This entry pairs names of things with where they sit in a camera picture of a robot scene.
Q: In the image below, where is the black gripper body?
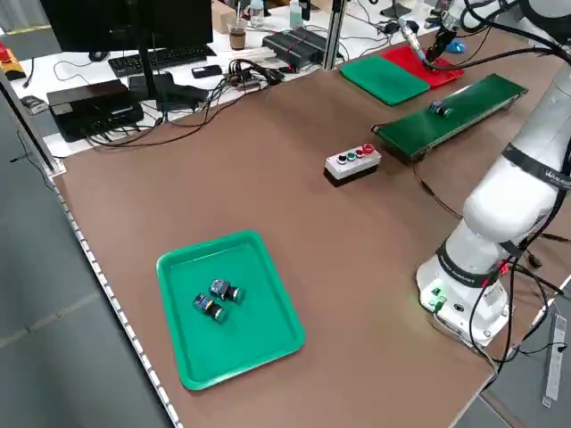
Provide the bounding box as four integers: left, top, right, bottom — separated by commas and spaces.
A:
433, 27, 452, 53

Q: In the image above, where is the aluminium corner post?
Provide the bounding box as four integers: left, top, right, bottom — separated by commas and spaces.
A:
0, 66, 68, 180

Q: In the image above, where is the yellow emergency stop box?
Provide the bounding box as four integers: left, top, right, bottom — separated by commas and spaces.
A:
0, 42, 24, 82

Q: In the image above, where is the grey push-button control box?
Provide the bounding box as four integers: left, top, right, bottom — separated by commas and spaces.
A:
324, 143, 382, 188

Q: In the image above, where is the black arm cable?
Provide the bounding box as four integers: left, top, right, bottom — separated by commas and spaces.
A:
466, 231, 571, 374

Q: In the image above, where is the small green plastic tray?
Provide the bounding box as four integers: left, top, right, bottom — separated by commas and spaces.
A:
155, 229, 307, 392

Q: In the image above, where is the teal liquid bottle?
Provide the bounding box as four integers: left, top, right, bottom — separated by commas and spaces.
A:
288, 0, 308, 28

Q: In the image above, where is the brown cardboard box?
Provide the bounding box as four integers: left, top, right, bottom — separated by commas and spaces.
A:
211, 0, 251, 35

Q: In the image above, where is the grey metal strip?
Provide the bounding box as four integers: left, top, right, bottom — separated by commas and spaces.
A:
542, 313, 568, 407

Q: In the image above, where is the black push-button switch part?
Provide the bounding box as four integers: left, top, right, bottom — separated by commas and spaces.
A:
209, 278, 247, 304
192, 292, 229, 324

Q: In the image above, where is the red and black conveyor wire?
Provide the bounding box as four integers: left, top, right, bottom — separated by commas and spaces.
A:
412, 160, 465, 219

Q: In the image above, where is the black cable with silver sleeve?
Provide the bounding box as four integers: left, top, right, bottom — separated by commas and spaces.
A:
398, 16, 571, 72

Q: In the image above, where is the green belt conveyor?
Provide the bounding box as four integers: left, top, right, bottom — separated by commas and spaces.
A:
371, 73, 529, 164

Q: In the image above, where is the aluminium table edge rail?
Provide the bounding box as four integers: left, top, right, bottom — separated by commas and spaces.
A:
46, 176, 184, 428

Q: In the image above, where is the black computer monitor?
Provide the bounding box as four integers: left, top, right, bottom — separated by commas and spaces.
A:
39, 0, 214, 113

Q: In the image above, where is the black ribbed power box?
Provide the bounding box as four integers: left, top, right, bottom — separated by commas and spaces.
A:
261, 26, 334, 70

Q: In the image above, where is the clear cup of coffee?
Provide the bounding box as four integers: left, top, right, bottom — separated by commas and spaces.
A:
227, 20, 248, 51

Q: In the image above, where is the long red plastic tray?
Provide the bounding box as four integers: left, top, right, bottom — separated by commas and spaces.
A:
381, 44, 465, 89

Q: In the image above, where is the black cable hub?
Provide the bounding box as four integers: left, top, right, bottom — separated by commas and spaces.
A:
229, 57, 286, 93

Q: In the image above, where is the black keyboard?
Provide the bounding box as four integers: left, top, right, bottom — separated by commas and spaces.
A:
108, 44, 219, 77

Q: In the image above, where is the long green plastic tray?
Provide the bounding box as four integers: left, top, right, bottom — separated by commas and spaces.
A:
338, 55, 432, 107

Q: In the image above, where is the aluminium frame post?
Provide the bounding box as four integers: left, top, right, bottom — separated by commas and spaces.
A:
321, 0, 350, 71

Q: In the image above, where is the black docking box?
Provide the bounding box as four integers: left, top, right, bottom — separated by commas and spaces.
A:
46, 79, 145, 143

